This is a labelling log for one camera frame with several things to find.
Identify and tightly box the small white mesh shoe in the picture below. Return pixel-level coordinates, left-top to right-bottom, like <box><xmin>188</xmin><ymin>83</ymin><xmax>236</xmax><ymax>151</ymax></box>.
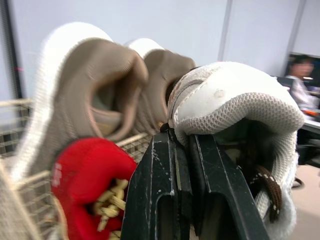
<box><xmin>166</xmin><ymin>61</ymin><xmax>305</xmax><ymax>227</ymax></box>

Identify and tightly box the cream wire basket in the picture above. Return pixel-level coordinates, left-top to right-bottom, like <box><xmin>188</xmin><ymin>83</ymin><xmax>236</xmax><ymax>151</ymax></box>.
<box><xmin>0</xmin><ymin>98</ymin><xmax>157</xmax><ymax>240</ymax></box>

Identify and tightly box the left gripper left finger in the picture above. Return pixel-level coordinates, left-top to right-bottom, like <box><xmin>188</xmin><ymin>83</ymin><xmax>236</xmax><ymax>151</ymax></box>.
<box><xmin>120</xmin><ymin>131</ymin><xmax>193</xmax><ymax>240</ymax></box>

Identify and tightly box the person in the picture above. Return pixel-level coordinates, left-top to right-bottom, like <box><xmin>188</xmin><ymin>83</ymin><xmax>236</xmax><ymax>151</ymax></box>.
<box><xmin>284</xmin><ymin>54</ymin><xmax>320</xmax><ymax>111</ymax></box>

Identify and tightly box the small red shoe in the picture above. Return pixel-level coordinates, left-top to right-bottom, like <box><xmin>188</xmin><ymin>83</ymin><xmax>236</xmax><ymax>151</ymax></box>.
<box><xmin>50</xmin><ymin>136</ymin><xmax>138</xmax><ymax>240</ymax></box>

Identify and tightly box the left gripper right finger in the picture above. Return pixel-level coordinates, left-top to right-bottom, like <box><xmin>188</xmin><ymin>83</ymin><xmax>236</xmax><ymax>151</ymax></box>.
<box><xmin>188</xmin><ymin>134</ymin><xmax>270</xmax><ymax>240</ymax></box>

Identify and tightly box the large tan knit shoe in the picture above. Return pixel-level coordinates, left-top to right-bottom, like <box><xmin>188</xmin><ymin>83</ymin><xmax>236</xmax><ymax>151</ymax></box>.
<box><xmin>11</xmin><ymin>21</ymin><xmax>150</xmax><ymax>181</ymax></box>
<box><xmin>122</xmin><ymin>37</ymin><xmax>198</xmax><ymax>137</ymax></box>

